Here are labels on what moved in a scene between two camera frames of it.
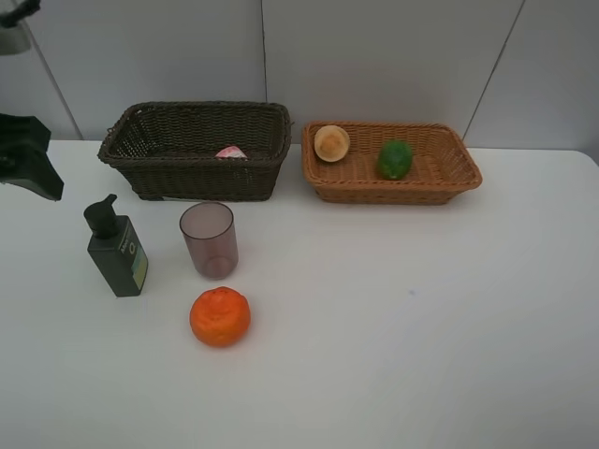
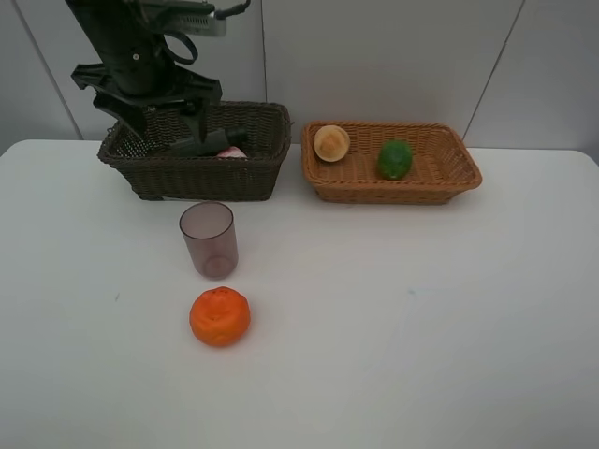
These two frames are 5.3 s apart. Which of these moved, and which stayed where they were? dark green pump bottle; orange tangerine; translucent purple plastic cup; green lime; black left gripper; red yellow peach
Moved: black left gripper; dark green pump bottle
Stayed: red yellow peach; orange tangerine; translucent purple plastic cup; green lime
